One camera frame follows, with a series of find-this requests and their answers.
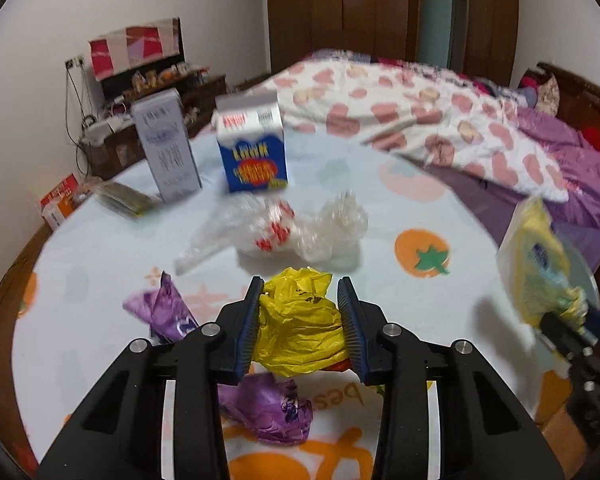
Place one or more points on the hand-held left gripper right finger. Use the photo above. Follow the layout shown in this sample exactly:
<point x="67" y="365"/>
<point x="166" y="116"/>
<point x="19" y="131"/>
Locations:
<point x="350" y="330"/>

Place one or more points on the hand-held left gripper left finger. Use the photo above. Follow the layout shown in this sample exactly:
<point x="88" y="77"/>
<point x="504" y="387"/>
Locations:
<point x="250" y="330"/>

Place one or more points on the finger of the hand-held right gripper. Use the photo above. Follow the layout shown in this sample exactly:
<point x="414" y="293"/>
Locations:
<point x="562" y="335"/>

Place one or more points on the light blue trash bin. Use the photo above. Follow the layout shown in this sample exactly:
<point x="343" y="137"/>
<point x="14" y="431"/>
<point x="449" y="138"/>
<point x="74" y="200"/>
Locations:
<point x="582" y="270"/>

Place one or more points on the pale yellow plastic bag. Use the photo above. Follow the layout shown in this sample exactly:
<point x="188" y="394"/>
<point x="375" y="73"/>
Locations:
<point x="535" y="255"/>

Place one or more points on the purple wrapper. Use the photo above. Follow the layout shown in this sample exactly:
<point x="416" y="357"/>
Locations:
<point x="265" y="405"/>
<point x="165" y="310"/>

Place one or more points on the clear plastic bag red print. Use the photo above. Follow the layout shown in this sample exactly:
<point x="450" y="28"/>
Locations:
<point x="325" y="230"/>

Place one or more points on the dark purple bed sheet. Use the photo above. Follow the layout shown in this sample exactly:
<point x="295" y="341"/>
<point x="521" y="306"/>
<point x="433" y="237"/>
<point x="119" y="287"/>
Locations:
<point x="480" y="195"/>

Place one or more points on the blue and white milk carton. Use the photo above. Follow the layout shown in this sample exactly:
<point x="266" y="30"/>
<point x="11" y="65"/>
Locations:
<point x="252" y="155"/>

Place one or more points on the shiny purple quilt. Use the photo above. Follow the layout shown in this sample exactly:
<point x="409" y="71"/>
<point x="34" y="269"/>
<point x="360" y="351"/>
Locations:
<point x="580" y="160"/>

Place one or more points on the flat dark foil packet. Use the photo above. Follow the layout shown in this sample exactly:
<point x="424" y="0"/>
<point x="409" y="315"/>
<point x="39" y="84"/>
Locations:
<point x="122" y="197"/>

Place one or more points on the red cloth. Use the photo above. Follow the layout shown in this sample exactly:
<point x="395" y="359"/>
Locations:
<point x="596" y="140"/>

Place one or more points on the grey and white carton box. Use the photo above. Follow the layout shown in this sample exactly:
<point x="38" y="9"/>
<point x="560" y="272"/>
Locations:
<point x="167" y="150"/>

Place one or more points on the white heart print blanket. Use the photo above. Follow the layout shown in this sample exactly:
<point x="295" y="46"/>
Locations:
<point x="405" y="110"/>

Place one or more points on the orange and white flat box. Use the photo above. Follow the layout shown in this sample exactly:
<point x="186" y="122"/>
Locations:
<point x="60" y="200"/>

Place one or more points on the dark wooden television cabinet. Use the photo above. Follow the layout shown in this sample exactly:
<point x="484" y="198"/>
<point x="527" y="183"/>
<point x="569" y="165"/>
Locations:
<point x="110" y="145"/>

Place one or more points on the floral pillow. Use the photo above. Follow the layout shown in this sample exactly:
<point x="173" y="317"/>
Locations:
<point x="547" y="95"/>

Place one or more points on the wooden bed headboard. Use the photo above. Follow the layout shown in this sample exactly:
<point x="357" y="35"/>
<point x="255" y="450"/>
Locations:
<point x="580" y="95"/>

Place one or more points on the round wooden table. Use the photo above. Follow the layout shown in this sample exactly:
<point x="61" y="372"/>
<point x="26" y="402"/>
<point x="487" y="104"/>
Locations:
<point x="5" y="300"/>

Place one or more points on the white power adapter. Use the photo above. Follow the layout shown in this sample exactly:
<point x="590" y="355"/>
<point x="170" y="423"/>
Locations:
<point x="100" y="132"/>

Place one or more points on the row of small ornaments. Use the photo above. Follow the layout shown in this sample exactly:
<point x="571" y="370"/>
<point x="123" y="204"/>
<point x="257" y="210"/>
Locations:
<point x="152" y="79"/>

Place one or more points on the black television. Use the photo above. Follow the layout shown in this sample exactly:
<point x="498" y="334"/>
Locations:
<point x="115" y="87"/>

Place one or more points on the pink patchwork cloth cover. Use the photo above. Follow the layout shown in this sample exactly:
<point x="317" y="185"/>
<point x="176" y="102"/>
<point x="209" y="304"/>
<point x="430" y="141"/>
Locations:
<point x="130" y="47"/>

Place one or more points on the brown wooden wardrobe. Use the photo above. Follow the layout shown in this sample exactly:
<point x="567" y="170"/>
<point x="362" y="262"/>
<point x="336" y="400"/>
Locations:
<point x="305" y="20"/>

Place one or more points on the wall power outlet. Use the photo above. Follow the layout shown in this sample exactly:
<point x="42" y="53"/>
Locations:
<point x="74" y="62"/>

